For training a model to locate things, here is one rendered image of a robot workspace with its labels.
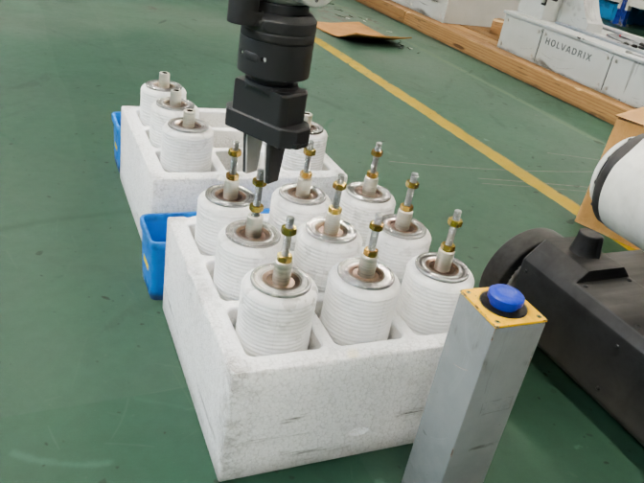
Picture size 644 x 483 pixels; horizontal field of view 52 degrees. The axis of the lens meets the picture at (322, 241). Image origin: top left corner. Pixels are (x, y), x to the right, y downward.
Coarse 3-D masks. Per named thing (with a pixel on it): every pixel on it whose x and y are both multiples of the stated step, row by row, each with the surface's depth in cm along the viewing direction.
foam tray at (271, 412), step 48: (192, 240) 101; (192, 288) 93; (192, 336) 94; (432, 336) 89; (192, 384) 96; (240, 384) 77; (288, 384) 80; (336, 384) 84; (384, 384) 87; (240, 432) 81; (288, 432) 85; (336, 432) 88; (384, 432) 92
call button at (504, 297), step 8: (496, 288) 73; (504, 288) 73; (512, 288) 73; (488, 296) 72; (496, 296) 71; (504, 296) 72; (512, 296) 72; (520, 296) 72; (496, 304) 71; (504, 304) 71; (512, 304) 71; (520, 304) 71
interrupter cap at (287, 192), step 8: (288, 184) 107; (296, 184) 108; (280, 192) 104; (288, 192) 105; (312, 192) 106; (320, 192) 107; (288, 200) 102; (296, 200) 102; (304, 200) 103; (312, 200) 103; (320, 200) 103
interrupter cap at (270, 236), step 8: (232, 224) 92; (240, 224) 92; (264, 224) 94; (232, 232) 90; (240, 232) 91; (264, 232) 92; (272, 232) 92; (232, 240) 88; (240, 240) 89; (248, 240) 89; (256, 240) 90; (264, 240) 90; (272, 240) 90
